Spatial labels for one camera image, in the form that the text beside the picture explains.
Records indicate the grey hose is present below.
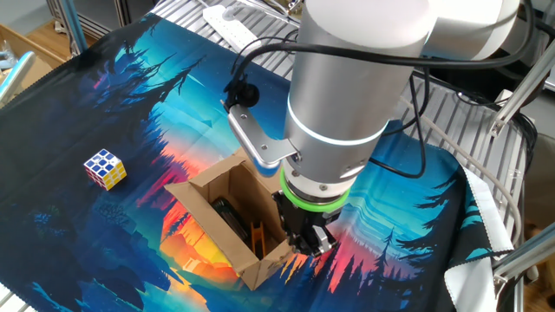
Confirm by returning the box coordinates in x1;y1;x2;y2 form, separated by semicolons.
396;93;524;248

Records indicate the white power strip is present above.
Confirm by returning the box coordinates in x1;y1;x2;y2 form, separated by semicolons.
201;3;264;53

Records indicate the Rubik's cube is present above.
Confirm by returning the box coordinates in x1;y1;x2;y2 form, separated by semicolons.
82;147;128;192

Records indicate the aluminium frame post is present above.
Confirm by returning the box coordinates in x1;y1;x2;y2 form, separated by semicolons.
492;233;555;300
59;0;90;56
488;41;555;138

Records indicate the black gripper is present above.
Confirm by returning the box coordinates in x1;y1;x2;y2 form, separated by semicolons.
271;192;346;257

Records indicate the dark green folding hex key set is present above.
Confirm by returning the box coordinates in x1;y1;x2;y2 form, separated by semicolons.
211;197;251;252

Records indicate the flat brown cardboard box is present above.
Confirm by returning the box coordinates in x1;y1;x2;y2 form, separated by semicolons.
0;23;66;107

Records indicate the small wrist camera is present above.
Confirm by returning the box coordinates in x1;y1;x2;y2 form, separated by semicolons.
252;155;282;179

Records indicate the yellow folding hex key set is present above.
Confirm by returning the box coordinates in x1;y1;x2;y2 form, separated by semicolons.
249;220;268;259

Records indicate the landscape print tablecloth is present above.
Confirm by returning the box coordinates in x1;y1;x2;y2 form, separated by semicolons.
0;12;517;312

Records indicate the silver metal tube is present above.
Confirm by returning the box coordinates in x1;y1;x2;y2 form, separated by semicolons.
0;50;36;104

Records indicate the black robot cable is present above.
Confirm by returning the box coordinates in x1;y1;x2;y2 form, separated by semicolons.
221;0;537;179

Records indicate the brown cardboard box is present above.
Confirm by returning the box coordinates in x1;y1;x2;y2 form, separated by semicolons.
163;146;296;291
0;23;66;107

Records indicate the silver camera mount bracket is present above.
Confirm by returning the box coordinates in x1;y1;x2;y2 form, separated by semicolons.
225;102;301;168

